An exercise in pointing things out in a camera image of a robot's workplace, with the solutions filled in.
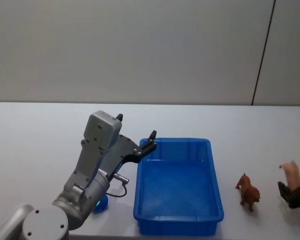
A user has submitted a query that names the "dark brown toy animal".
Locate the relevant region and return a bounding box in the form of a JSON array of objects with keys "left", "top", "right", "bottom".
[{"left": 277, "top": 176, "right": 300, "bottom": 210}]

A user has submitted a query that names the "tan toy animal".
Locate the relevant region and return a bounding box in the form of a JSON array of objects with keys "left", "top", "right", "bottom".
[{"left": 278, "top": 160, "right": 300, "bottom": 191}]

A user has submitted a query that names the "small blue toy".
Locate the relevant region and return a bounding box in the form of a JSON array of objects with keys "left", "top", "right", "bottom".
[{"left": 92, "top": 194, "right": 109, "bottom": 215}]

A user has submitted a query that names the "thin dark gripper cable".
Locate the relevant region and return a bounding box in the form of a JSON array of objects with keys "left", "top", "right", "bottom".
[{"left": 105, "top": 173, "right": 130, "bottom": 199}]

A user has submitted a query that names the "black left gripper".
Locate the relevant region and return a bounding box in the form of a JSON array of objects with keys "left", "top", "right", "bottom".
[{"left": 99, "top": 113, "right": 158, "bottom": 178}]

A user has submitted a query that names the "blue plastic bin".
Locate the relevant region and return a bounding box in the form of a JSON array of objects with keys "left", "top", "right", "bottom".
[{"left": 132, "top": 137, "right": 225, "bottom": 237}]

